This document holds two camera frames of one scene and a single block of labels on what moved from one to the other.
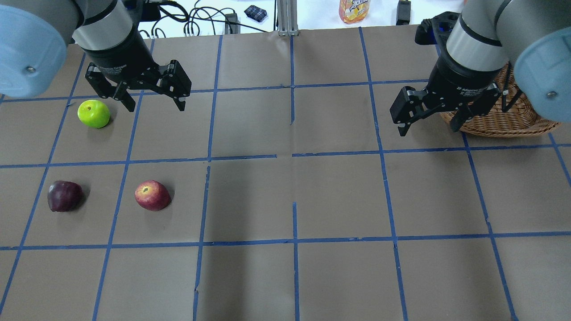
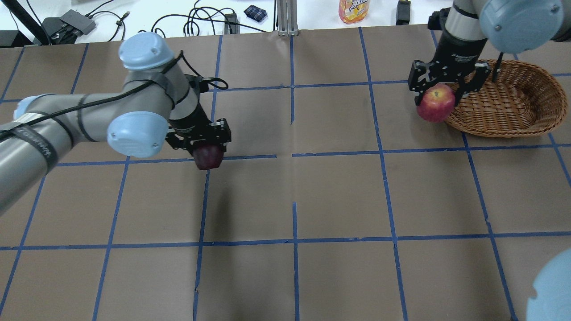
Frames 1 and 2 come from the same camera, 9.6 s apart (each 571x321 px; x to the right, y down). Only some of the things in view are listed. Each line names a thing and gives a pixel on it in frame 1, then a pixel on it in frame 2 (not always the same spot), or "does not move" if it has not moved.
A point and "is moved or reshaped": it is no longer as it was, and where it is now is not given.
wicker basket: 516,116 does not move
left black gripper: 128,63 → 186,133
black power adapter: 403,14 does not move
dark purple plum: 64,195 → 208,156
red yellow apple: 152,195 is moved or reshaped
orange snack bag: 353,11 does not move
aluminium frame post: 287,18 does not move
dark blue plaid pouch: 255,13 does not move
